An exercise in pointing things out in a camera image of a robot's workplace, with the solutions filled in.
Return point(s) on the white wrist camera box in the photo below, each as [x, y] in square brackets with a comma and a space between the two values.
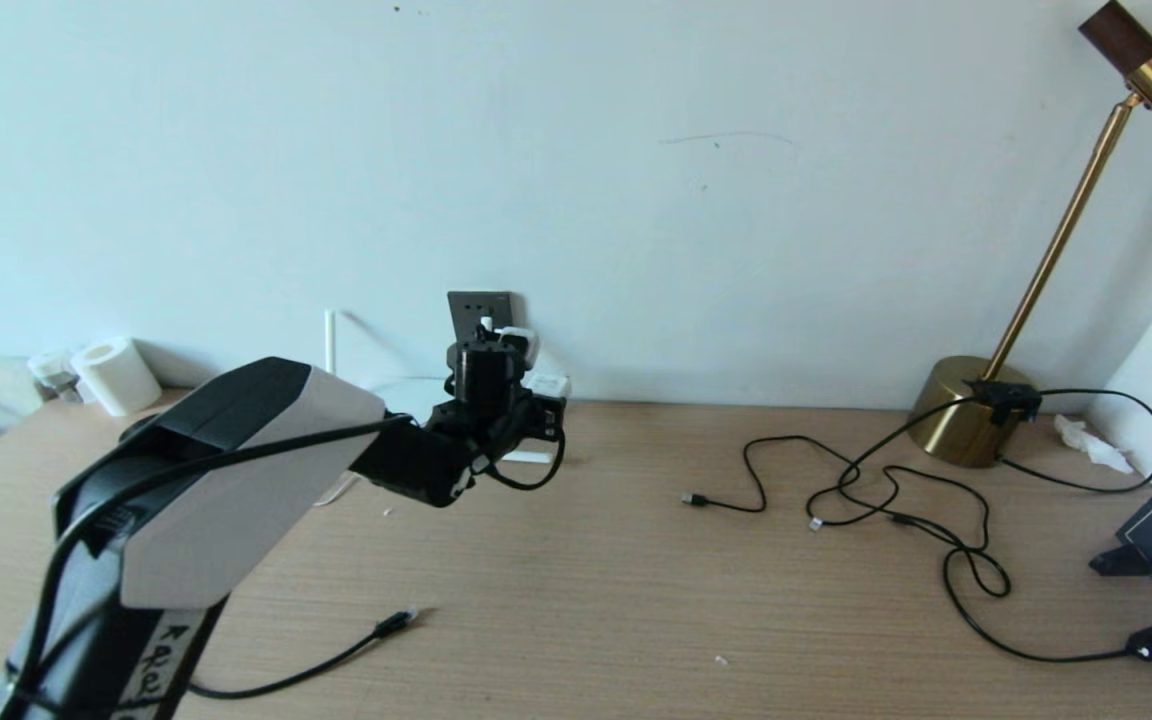
[524, 345]

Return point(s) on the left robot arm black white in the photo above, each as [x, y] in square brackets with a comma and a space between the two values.
[236, 480]

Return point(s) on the grey wall power socket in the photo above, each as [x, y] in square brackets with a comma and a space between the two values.
[471, 305]

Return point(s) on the white power adapter block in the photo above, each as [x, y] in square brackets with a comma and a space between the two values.
[548, 385]

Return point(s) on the black round desk grommet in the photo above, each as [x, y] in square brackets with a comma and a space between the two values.
[133, 432]

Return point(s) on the white toilet paper roll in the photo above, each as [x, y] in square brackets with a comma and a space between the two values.
[118, 378]

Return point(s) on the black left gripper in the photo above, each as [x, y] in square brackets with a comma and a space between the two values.
[484, 390]

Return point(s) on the brass desk lamp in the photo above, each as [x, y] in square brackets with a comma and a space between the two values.
[971, 418]

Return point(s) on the small clear plastic jar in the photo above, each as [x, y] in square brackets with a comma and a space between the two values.
[54, 372]

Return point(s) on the black plastic clip stand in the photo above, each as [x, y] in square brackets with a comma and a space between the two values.
[1119, 560]

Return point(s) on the crumpled white tissue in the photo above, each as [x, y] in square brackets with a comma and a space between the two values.
[1089, 443]

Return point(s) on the white wifi router with antennas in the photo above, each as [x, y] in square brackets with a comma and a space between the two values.
[330, 340]

